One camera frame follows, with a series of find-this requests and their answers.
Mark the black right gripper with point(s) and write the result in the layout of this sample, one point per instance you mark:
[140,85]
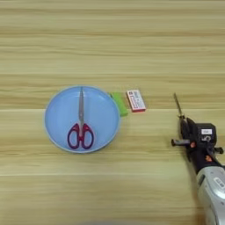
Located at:
[202,158]

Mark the white red small box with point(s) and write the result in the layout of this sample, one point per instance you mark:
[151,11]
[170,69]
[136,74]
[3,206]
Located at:
[136,100]

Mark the green rectangular block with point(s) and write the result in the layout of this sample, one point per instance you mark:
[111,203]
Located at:
[119,102]

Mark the light blue round plate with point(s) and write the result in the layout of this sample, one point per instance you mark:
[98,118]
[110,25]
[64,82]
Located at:
[99,117]

